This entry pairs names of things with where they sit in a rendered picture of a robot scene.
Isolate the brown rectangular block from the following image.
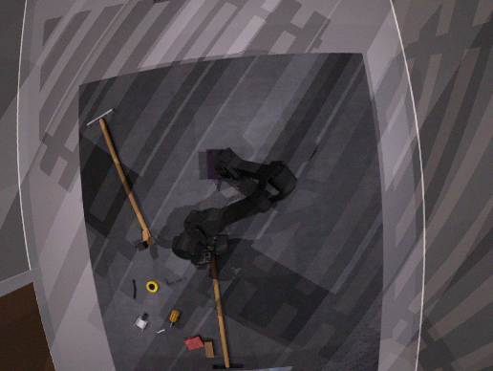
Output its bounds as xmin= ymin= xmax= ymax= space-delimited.
xmin=204 ymin=339 xmax=215 ymax=358

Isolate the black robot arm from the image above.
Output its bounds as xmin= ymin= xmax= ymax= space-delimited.
xmin=174 ymin=147 xmax=297 ymax=265

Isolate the red block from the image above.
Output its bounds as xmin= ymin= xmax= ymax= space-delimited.
xmin=184 ymin=335 xmax=204 ymax=351

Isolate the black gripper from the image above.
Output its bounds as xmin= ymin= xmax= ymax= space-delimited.
xmin=172 ymin=234 xmax=228 ymax=258

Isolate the yellow ring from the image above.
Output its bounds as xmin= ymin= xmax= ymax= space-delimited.
xmin=146 ymin=280 xmax=159 ymax=292

